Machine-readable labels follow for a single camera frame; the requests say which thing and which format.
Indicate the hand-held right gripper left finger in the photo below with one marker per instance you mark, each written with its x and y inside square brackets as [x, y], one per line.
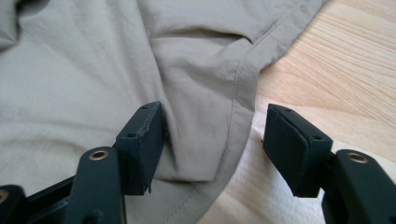
[141, 149]

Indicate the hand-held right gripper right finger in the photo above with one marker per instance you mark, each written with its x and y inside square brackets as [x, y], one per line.
[294, 152]

